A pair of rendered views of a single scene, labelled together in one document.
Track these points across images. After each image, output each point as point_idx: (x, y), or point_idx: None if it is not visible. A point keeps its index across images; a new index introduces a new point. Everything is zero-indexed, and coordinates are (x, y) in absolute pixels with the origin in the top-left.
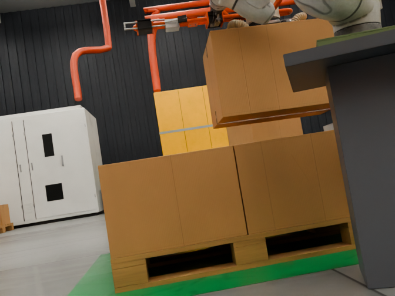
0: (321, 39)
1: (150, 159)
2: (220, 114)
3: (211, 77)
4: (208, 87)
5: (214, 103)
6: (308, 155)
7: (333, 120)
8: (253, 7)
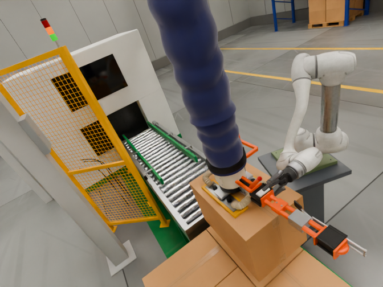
0: (335, 159)
1: None
2: (299, 244)
3: (286, 233)
4: (260, 255)
5: (284, 249)
6: None
7: (304, 191)
8: None
